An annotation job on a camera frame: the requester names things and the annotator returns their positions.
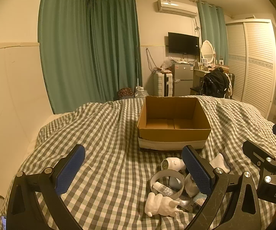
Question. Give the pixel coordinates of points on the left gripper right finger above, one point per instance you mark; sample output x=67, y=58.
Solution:
x=242, y=212

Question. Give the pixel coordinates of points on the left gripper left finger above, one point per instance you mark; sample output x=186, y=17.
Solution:
x=24, y=212

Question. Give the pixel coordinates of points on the white sock purple cuff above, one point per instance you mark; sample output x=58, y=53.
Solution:
x=190, y=186

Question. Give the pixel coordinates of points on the white curved plastic piece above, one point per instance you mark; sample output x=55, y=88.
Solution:
x=219, y=162

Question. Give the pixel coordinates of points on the white handheld device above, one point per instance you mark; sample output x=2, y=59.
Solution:
x=173, y=163

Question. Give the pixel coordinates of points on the white plush toy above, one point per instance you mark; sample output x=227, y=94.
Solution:
x=162, y=205

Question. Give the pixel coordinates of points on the black clothes on chair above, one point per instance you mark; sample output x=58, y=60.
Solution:
x=215, y=81

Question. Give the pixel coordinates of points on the white louvered wardrobe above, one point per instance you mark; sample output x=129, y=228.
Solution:
x=252, y=60

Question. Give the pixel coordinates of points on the wooden dressing table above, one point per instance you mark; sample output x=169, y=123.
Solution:
x=205, y=74

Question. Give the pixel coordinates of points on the oval white vanity mirror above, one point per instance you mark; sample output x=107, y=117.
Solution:
x=207, y=52

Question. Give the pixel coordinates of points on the silver mini fridge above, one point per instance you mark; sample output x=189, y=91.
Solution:
x=182, y=79

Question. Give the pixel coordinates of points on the open cardboard box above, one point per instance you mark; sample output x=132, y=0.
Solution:
x=170, y=123

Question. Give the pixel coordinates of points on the narrow green curtain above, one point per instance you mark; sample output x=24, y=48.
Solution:
x=213, y=29

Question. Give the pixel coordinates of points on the white hard-shell suitcase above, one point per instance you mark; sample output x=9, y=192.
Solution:
x=163, y=84

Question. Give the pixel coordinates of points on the clear large water bottle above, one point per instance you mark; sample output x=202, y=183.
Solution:
x=140, y=92

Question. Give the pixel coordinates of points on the brown patterned bag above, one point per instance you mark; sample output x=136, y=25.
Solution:
x=125, y=93

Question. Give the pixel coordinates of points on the large green curtain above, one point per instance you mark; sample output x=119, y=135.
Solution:
x=89, y=50

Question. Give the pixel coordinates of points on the black wall television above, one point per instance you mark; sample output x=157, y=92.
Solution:
x=183, y=44

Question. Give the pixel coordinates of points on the white wall air conditioner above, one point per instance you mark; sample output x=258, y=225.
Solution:
x=172, y=7

